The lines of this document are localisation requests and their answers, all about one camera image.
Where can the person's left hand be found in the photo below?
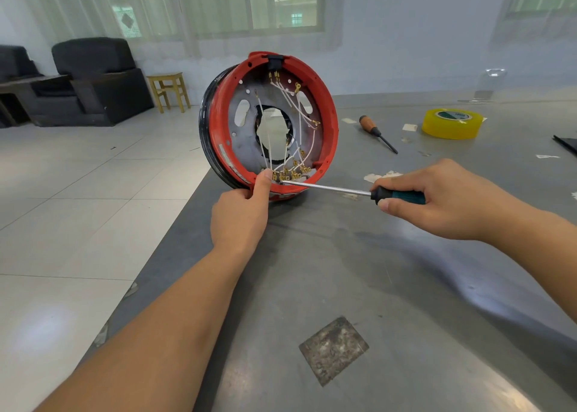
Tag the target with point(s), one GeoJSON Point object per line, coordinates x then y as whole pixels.
{"type": "Point", "coordinates": [239, 222]}

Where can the person's right hand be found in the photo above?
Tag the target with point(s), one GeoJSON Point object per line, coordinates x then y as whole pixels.
{"type": "Point", "coordinates": [451, 204]}

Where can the red round appliance base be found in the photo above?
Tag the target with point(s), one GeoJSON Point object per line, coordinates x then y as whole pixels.
{"type": "Point", "coordinates": [225, 123]}

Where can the person's left forearm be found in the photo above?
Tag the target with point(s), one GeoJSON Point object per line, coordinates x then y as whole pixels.
{"type": "Point", "coordinates": [144, 344]}

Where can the crumpled white tape piece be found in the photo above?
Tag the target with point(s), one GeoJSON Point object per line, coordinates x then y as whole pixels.
{"type": "Point", "coordinates": [383, 176]}

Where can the yellow tape roll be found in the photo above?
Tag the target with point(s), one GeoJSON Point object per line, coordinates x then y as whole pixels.
{"type": "Point", "coordinates": [434, 130]}

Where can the black flat plate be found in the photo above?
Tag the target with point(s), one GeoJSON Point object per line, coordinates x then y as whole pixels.
{"type": "Point", "coordinates": [566, 144]}

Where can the small wooden stool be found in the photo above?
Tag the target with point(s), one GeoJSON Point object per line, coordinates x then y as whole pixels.
{"type": "Point", "coordinates": [168, 78]}

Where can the sheer white curtain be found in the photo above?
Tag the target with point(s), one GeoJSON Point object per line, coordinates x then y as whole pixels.
{"type": "Point", "coordinates": [541, 30]}
{"type": "Point", "coordinates": [63, 3]}

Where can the black armchair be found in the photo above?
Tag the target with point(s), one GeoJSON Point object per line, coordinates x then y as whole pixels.
{"type": "Point", "coordinates": [99, 82]}

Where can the dark coffee table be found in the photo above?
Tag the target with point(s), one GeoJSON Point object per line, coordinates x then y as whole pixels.
{"type": "Point", "coordinates": [23, 82]}

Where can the black sofa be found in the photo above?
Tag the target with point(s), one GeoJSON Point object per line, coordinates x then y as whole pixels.
{"type": "Point", "coordinates": [14, 62]}

